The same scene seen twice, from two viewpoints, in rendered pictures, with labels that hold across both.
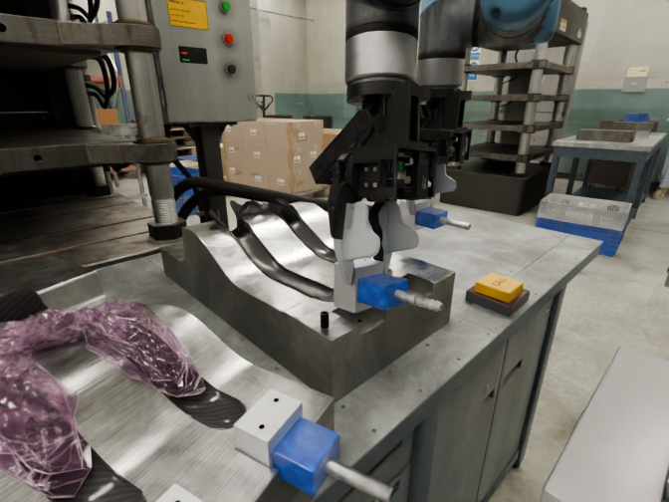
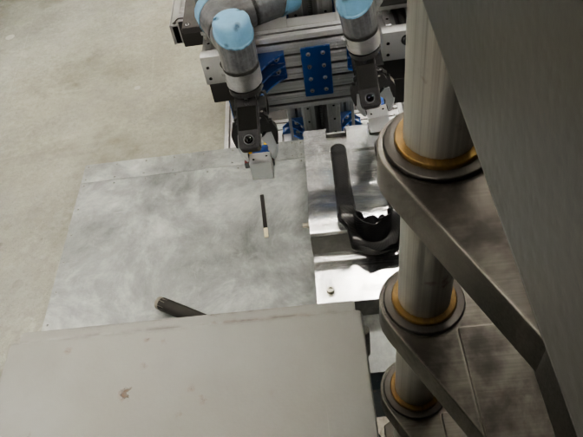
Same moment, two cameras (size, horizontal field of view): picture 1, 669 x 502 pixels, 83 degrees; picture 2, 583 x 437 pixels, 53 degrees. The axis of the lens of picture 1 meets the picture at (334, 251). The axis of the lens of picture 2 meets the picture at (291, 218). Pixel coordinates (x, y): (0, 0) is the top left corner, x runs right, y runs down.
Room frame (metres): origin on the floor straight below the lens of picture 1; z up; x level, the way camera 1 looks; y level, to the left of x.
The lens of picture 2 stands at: (1.31, 0.63, 1.88)
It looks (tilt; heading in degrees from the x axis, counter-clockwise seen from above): 50 degrees down; 230
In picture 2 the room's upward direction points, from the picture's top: 11 degrees counter-clockwise
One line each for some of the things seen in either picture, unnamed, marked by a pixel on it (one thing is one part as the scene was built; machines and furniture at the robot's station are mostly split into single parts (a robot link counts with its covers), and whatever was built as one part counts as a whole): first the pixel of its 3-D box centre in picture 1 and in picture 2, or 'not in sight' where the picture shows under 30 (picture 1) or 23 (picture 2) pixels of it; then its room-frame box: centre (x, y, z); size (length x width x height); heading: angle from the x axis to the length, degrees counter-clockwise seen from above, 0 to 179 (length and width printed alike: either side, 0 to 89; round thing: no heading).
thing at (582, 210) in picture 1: (582, 210); not in sight; (3.07, -2.07, 0.28); 0.61 x 0.41 x 0.15; 48
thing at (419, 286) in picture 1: (410, 295); (336, 139); (0.49, -0.11, 0.87); 0.05 x 0.05 x 0.04; 44
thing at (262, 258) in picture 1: (287, 238); (369, 184); (0.60, 0.08, 0.92); 0.35 x 0.16 x 0.09; 44
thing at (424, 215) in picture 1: (436, 218); (261, 152); (0.67, -0.19, 0.93); 0.13 x 0.05 x 0.05; 44
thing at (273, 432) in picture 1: (317, 459); not in sight; (0.23, 0.01, 0.86); 0.13 x 0.05 x 0.05; 61
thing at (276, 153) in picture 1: (272, 157); not in sight; (4.90, 0.78, 0.47); 1.22 x 0.80 x 0.94; 52
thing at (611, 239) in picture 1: (577, 230); not in sight; (3.07, -2.07, 0.11); 0.61 x 0.41 x 0.22; 48
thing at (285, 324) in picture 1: (288, 261); (365, 204); (0.62, 0.08, 0.87); 0.50 x 0.26 x 0.14; 44
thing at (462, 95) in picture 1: (438, 127); (250, 103); (0.68, -0.18, 1.09); 0.09 x 0.08 x 0.12; 44
